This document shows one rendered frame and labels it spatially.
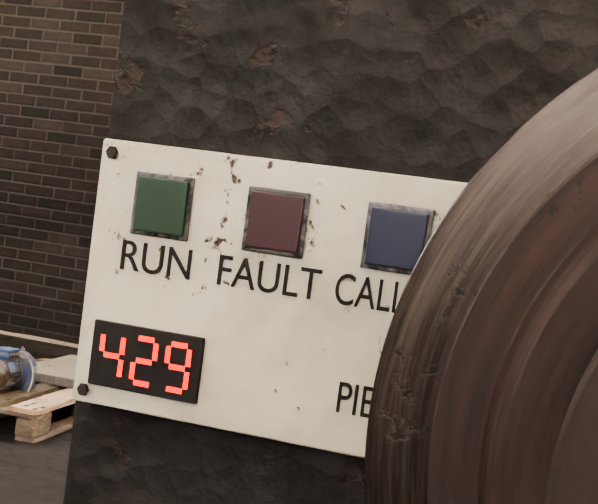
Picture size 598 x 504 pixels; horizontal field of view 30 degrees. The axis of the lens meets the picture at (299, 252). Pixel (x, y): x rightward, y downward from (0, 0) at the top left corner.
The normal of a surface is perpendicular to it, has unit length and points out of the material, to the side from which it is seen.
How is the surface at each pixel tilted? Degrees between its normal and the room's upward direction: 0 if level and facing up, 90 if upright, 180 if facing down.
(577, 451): 90
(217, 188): 90
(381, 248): 90
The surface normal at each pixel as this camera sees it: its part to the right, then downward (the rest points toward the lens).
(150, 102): -0.29, 0.01
